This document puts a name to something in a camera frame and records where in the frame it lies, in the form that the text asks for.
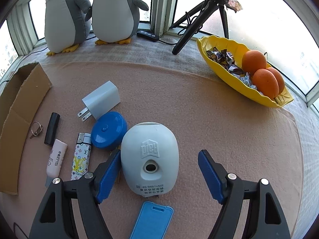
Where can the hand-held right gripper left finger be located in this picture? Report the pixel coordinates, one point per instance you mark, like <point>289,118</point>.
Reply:
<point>108,176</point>

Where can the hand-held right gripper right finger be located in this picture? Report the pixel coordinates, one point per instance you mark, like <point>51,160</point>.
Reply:
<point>209,174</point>

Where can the white printed lighter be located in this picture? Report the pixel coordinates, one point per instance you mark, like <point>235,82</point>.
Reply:
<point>81,159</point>

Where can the blue round tape measure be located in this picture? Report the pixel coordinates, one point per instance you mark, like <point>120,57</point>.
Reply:
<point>107,132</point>

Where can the white plug-in repellent heater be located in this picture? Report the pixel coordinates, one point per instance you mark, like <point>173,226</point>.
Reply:
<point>149,149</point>

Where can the pale pink cream tube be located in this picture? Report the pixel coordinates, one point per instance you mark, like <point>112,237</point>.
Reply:
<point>56,158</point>

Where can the light blue case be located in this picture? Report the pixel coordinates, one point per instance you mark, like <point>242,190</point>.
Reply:
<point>152,221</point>

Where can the cardboard box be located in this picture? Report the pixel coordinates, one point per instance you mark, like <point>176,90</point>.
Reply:
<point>15,129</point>

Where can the black cylinder tube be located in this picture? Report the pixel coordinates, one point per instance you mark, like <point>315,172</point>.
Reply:
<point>51,129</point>

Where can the white charger plug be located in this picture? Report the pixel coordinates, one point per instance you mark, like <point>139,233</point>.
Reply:
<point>102,99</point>

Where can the yellow leaf-shaped bowl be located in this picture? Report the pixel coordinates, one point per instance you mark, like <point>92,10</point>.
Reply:
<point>249,92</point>

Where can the orange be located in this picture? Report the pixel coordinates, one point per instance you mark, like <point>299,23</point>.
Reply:
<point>280,79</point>
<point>265,82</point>
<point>254,61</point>

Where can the pile of wrapped candies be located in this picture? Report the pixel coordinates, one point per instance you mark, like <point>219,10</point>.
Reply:
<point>224,58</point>

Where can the grey textured blanket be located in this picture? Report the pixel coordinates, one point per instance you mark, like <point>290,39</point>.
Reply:
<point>154,51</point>

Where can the black tripod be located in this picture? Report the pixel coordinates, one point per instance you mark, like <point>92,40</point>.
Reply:
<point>189,33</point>

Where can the black inline controller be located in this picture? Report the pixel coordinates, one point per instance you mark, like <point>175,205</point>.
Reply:
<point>147,35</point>

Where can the grey-winged penguin plush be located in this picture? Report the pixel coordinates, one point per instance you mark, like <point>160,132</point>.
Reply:
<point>112,12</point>

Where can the dark-headed penguin plush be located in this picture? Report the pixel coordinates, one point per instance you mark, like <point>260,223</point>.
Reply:
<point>62,17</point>

